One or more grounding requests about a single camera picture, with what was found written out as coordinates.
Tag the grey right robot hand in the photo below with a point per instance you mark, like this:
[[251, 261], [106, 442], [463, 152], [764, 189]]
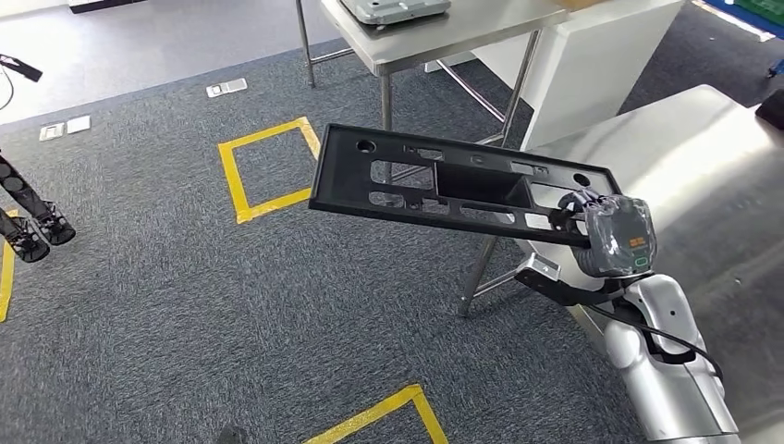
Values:
[[625, 239]]

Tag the black plastic panel part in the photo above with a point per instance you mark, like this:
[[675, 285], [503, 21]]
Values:
[[343, 178]]

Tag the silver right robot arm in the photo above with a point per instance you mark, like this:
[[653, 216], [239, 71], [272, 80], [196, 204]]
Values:
[[667, 380]]

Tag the stainless steel workbench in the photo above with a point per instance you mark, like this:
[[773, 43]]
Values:
[[704, 153]]

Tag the white cabinet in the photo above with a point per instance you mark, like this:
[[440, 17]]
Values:
[[582, 73]]

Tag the stainless steel table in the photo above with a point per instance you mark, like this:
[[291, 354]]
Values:
[[465, 34]]

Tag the grey metal plate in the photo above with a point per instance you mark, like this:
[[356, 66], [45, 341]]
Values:
[[398, 9]]

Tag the silver double floor socket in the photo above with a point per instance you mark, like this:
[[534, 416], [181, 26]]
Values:
[[226, 87]]

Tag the black robot left foot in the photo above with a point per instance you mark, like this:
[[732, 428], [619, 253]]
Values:
[[233, 435]]

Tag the black humanoid robot legs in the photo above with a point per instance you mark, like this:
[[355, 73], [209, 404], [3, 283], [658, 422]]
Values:
[[37, 227]]

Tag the black camera bracket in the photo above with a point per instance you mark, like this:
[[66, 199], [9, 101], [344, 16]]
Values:
[[21, 67]]

